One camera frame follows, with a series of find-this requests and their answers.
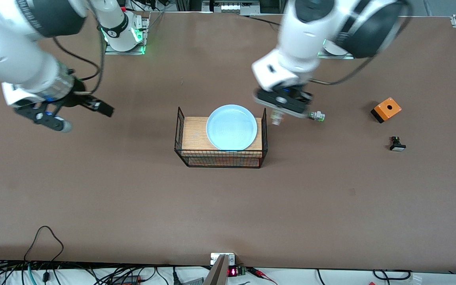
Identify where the light blue round plate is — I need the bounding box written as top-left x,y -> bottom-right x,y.
206,104 -> 258,151

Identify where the black square white-cap button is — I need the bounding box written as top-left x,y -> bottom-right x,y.
389,136 -> 407,152

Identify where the wooden board shelf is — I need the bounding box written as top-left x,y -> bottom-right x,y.
181,116 -> 263,152

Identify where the black power adapter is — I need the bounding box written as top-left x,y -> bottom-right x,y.
111,275 -> 142,285

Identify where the red probe lead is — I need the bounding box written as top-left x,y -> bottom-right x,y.
248,267 -> 278,285

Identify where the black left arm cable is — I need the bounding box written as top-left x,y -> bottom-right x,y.
309,55 -> 377,86

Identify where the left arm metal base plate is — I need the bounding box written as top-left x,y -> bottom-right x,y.
318,48 -> 356,60

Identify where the thick black table cable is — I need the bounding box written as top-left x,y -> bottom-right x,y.
244,15 -> 282,27

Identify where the black wire mesh basket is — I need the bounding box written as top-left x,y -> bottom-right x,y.
174,106 -> 269,169

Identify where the orange button enclosure box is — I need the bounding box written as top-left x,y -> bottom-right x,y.
371,97 -> 403,124

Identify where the aluminium frame with light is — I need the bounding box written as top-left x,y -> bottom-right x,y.
202,0 -> 261,15

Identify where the thin black looped cable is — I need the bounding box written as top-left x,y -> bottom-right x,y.
24,226 -> 65,264

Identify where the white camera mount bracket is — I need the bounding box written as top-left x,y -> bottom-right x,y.
211,253 -> 236,266

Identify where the black coiled cable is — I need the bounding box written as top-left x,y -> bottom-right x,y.
372,269 -> 413,281

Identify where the grey camera mount pole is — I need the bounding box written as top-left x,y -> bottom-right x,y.
203,254 -> 229,285

